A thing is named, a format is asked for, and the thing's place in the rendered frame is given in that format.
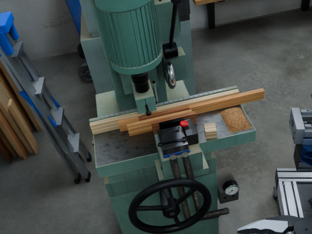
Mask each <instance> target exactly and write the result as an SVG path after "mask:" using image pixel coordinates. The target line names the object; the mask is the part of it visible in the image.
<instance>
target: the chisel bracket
mask: <svg viewBox="0 0 312 234"><path fill-rule="evenodd" d="M130 81H131V85H132V89H133V94H134V98H135V102H136V107H137V111H138V114H143V113H146V108H145V105H146V104H147V105H148V108H149V110H150V111H156V110H157V108H156V104H157V103H156V101H155V98H156V97H155V95H154V93H153V90H152V87H151V83H150V80H148V83H149V90H148V91H147V92H145V93H138V92H136V89H135V85H134V83H133V81H132V79H130Z"/></svg>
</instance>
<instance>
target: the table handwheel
mask: <svg viewBox="0 0 312 234"><path fill-rule="evenodd" d="M157 176H158V175H157ZM158 180H159V179H158ZM175 187H187V188H191V189H190V190H189V191H188V192H186V193H185V194H184V195H182V196H181V197H180V198H178V199H176V198H173V195H172V192H171V188H175ZM161 190H164V191H165V194H166V196H167V198H168V201H169V206H168V207H167V208H163V207H162V206H161V205H159V206H140V204H141V203H142V202H143V201H144V200H145V199H146V198H147V197H149V196H150V195H152V194H154V193H156V192H158V191H161ZM195 191H199V192H200V193H201V194H202V195H203V199H204V200H203V205H202V207H201V208H200V209H199V210H198V211H197V212H196V213H195V214H194V215H193V216H191V217H190V218H188V219H186V220H184V221H182V222H180V221H179V219H178V217H177V216H178V215H179V213H180V207H179V204H180V203H182V202H183V201H184V200H185V199H186V198H188V197H189V196H190V195H192V194H193V193H194V192H195ZM211 203H212V196H211V193H210V191H209V189H208V188H207V187H206V186H205V185H204V184H202V183H200V182H198V181H196V180H192V179H187V178H174V179H168V180H164V181H159V182H157V183H154V184H152V185H150V186H148V187H147V188H145V189H143V190H142V191H141V192H140V193H138V194H137V195H136V196H135V198H134V199H133V200H132V202H131V204H130V206H129V211H128V215H129V220H130V222H131V223H132V224H133V226H135V227H136V228H137V229H139V230H141V231H143V232H147V233H151V234H169V233H173V232H177V231H181V230H183V229H186V228H188V227H190V226H192V225H194V224H196V223H197V222H198V221H199V220H201V219H202V218H203V217H204V216H205V215H206V213H207V212H208V211H209V209H210V207H211ZM137 211H162V213H163V216H164V217H167V218H173V219H174V221H175V223H176V224H172V225H167V226H152V225H149V224H146V223H143V222H142V221H140V220H139V219H138V217H137Z"/></svg>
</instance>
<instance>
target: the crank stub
mask: <svg viewBox="0 0 312 234"><path fill-rule="evenodd" d="M159 193H160V202H161V206H162V207H163V208H167V207H168V206H169V201H168V198H167V196H166V194H165V191H164V190H161V191H160V192H159Z"/></svg>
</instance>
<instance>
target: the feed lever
mask: <svg viewBox="0 0 312 234"><path fill-rule="evenodd" d="M170 1H171V2H172V3H173V11H172V20H171V29H170V38H169V43H166V44H163V45H162V50H163V54H164V57H165V59H171V58H175V57H178V49H177V45H176V42H173V40H174V33H175V25H176V15H177V8H178V4H180V3H181V2H182V0H170Z"/></svg>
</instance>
